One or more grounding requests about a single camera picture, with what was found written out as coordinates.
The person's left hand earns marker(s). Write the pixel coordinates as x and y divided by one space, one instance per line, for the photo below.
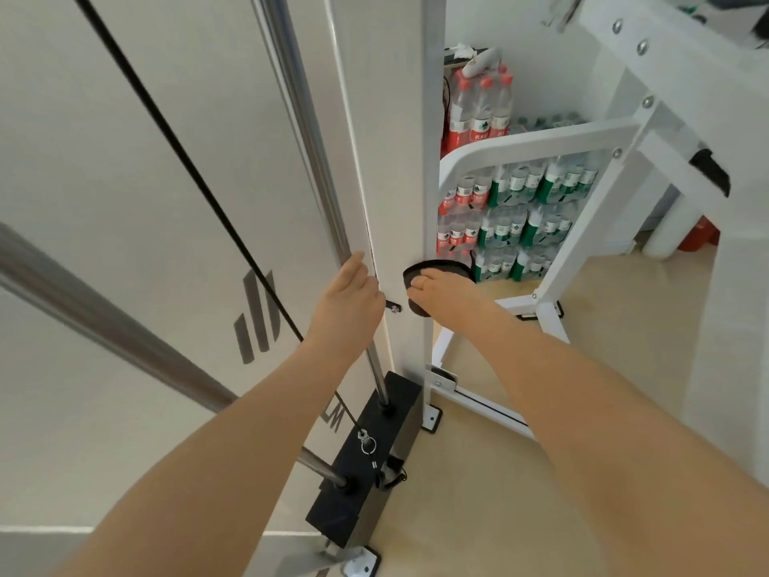
348 318

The person's right hand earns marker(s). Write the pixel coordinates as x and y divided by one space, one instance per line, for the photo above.
456 300

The dark grey cleaning cloth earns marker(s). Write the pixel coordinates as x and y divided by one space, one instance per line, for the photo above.
450 269

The white gym machine frame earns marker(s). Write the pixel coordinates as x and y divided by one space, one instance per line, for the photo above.
390 174

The person's left forearm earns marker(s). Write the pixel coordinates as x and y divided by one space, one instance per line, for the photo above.
228 468

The person's right forearm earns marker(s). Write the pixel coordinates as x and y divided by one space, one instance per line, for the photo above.
619 450

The stack of water bottle packs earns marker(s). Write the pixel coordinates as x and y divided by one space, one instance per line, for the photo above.
510 222

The chrome guide rod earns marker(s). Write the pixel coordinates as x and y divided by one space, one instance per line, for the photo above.
120 336
300 114

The white charger adapter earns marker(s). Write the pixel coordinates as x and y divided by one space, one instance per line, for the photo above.
483 60

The red fire extinguisher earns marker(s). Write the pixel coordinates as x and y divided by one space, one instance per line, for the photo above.
700 234

